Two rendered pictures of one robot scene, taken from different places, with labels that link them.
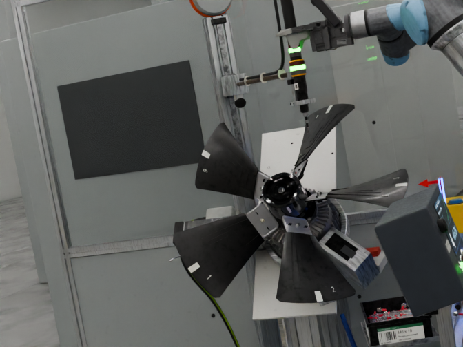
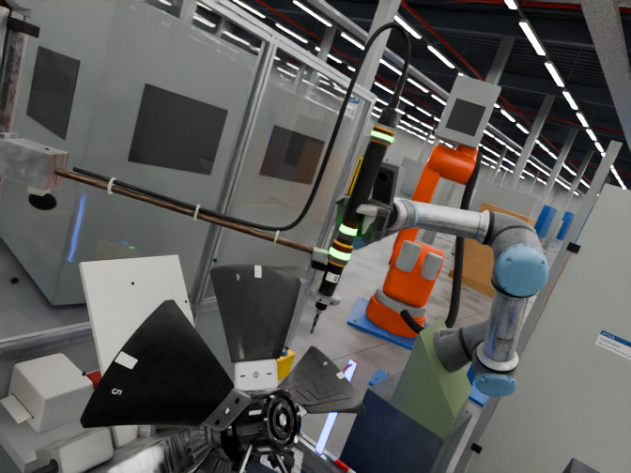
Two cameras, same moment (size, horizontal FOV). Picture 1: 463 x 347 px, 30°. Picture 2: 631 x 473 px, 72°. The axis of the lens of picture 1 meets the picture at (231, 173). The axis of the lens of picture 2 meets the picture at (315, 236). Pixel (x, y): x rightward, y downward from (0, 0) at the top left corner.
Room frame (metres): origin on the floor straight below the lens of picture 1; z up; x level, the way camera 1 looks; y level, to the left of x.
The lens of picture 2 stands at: (2.40, 0.63, 1.77)
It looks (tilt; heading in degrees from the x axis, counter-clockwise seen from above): 13 degrees down; 280
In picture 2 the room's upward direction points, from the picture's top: 19 degrees clockwise
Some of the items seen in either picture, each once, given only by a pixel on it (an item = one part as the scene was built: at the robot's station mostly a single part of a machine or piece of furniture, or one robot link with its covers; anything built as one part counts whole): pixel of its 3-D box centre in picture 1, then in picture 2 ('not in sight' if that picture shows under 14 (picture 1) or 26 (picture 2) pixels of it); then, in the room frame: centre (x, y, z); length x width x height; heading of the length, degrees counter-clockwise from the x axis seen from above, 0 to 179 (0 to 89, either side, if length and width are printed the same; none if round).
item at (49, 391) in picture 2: not in sight; (44, 392); (3.10, -0.25, 0.91); 0.17 x 0.16 x 0.11; 161
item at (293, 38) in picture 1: (292, 38); (366, 220); (2.46, -0.24, 1.64); 0.09 x 0.03 x 0.06; 82
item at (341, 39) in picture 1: (331, 33); (374, 217); (2.46, -0.34, 1.64); 0.12 x 0.08 x 0.09; 71
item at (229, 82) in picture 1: (233, 85); (29, 162); (3.09, -0.06, 1.55); 0.10 x 0.07 x 0.08; 16
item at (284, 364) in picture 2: (459, 216); (265, 358); (2.65, -0.68, 1.02); 0.16 x 0.10 x 0.11; 161
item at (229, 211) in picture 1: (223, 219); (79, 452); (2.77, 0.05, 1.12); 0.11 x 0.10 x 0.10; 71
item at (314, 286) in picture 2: (299, 87); (327, 275); (2.50, -0.24, 1.50); 0.09 x 0.07 x 0.10; 16
